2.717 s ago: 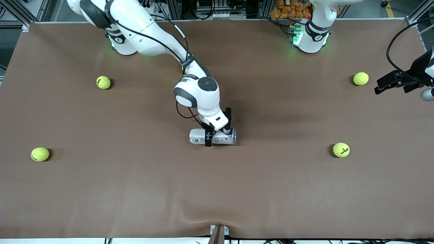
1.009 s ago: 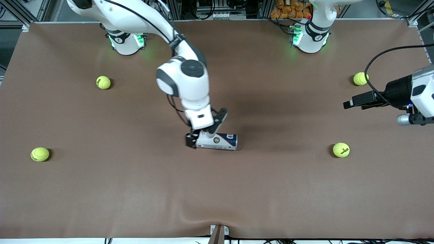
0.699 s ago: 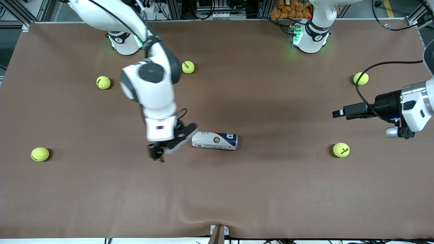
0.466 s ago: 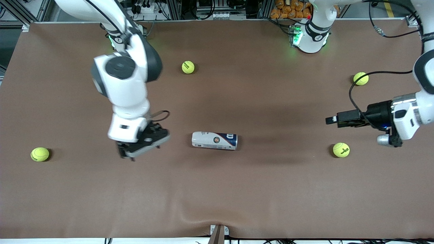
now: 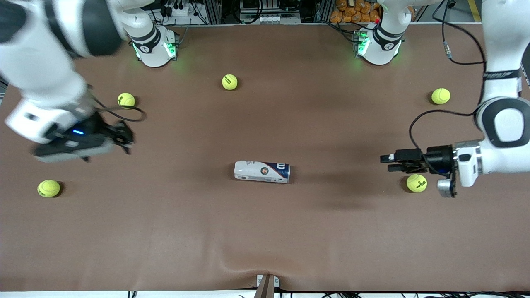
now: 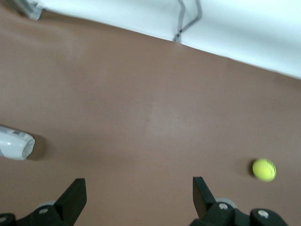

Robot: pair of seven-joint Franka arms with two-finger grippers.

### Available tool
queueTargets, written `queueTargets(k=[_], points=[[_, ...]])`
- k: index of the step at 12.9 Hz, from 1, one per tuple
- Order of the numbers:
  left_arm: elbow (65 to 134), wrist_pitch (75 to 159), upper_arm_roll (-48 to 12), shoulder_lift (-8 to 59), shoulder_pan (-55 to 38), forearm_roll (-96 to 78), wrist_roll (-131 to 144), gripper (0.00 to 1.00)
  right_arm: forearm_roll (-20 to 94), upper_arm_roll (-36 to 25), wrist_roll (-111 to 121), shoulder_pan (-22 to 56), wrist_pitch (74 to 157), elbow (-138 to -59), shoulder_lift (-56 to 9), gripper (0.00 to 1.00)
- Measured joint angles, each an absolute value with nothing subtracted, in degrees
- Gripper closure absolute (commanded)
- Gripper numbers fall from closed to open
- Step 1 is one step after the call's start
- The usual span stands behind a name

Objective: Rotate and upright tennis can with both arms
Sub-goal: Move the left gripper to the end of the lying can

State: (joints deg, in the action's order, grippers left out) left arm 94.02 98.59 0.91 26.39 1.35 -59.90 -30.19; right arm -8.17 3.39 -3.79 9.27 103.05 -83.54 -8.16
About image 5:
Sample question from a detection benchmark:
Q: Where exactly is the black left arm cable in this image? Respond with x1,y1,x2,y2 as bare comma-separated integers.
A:
409,0,488,174

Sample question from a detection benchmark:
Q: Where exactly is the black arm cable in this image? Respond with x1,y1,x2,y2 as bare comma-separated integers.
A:
92,96,147,123
409,0,488,174

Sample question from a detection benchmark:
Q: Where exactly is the white terminal block row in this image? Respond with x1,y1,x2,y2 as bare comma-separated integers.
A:
240,14,301,24

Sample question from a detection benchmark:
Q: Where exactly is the white and blue tennis can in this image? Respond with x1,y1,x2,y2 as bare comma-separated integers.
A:
234,161,291,184

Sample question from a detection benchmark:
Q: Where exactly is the brown table mat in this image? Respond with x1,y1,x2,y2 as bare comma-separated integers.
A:
0,23,530,292

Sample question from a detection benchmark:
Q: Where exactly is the pile of orange objects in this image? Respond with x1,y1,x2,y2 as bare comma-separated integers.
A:
330,0,382,24

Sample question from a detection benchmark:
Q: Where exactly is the white power strip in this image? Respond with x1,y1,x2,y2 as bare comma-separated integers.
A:
163,3,192,17

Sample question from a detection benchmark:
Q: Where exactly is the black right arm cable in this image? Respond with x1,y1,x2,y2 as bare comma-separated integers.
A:
92,96,147,123

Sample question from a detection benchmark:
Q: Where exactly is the metal table edge bracket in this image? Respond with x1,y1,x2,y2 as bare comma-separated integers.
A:
255,274,280,298

